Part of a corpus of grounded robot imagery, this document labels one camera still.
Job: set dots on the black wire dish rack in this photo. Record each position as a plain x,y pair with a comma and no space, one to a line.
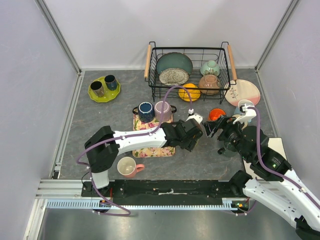
198,56

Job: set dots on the dark green mug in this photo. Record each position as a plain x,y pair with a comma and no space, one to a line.
227,150

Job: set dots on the speckled beige plate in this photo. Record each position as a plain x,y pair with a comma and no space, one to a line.
173,77

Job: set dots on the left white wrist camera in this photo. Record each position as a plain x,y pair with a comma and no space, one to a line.
195,116

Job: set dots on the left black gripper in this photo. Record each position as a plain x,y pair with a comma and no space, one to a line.
189,145

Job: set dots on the brown pink bowl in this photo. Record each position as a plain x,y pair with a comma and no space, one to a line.
209,84

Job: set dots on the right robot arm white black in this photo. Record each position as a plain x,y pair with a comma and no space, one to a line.
275,183

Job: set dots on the pink floral plate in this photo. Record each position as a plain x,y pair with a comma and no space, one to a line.
242,90

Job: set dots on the brown tumbler cup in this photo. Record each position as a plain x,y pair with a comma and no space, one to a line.
97,88

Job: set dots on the orange mug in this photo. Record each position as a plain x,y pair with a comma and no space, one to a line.
216,113

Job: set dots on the pink mug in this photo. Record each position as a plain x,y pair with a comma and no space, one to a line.
128,167

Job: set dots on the dark blue mug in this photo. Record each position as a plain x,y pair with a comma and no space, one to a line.
145,112

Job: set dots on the teal plate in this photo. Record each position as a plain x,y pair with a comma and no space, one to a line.
174,60

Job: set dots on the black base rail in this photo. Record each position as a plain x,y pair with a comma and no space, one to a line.
172,192

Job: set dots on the light blue cable duct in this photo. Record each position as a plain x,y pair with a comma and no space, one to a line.
96,204

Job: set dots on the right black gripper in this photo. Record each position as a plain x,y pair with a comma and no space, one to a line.
211,126

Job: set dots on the mint green bowl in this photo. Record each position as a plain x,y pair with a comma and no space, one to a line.
210,68

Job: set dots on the light blue mug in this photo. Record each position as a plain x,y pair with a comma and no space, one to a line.
239,109

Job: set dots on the yellow bowl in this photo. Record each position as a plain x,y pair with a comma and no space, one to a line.
193,90

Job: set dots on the white square board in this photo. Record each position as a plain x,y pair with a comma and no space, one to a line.
276,144

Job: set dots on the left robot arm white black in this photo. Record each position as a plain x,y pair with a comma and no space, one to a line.
105,145

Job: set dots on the green scalloped plate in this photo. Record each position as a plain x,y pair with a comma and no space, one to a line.
108,94

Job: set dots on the purple mug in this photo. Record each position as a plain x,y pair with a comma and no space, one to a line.
164,111

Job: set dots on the dark blue tumbler cup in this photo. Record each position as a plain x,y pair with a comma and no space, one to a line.
111,82

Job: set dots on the floral placemat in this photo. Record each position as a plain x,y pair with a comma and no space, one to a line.
151,152

